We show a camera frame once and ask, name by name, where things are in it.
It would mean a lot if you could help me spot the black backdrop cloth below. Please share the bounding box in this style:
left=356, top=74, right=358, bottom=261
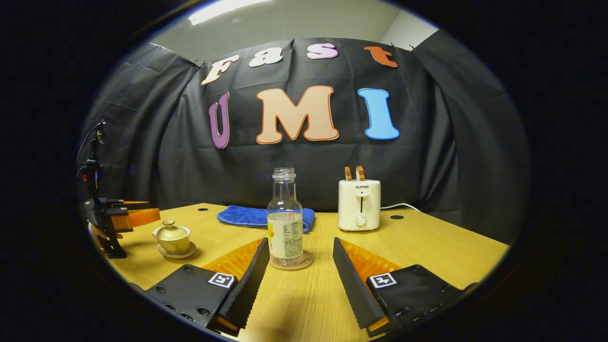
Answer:
left=78, top=37, right=530, bottom=243

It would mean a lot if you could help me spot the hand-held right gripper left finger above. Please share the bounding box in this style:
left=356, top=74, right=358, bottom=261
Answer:
left=145, top=237, right=270, bottom=337

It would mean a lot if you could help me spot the blue folded towel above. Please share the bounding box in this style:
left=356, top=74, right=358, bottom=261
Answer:
left=217, top=205, right=316, bottom=234

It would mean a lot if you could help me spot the clear glass water bottle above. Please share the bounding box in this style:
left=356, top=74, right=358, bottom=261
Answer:
left=267, top=167, right=304, bottom=267

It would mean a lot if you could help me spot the white toaster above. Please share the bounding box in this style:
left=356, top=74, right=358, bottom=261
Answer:
left=338, top=179, right=381, bottom=232

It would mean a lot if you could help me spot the round wooden coaster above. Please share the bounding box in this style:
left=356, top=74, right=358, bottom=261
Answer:
left=269, top=250, right=314, bottom=272

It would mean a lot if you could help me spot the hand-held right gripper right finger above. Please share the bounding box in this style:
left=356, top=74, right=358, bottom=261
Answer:
left=332, top=237, right=479, bottom=338

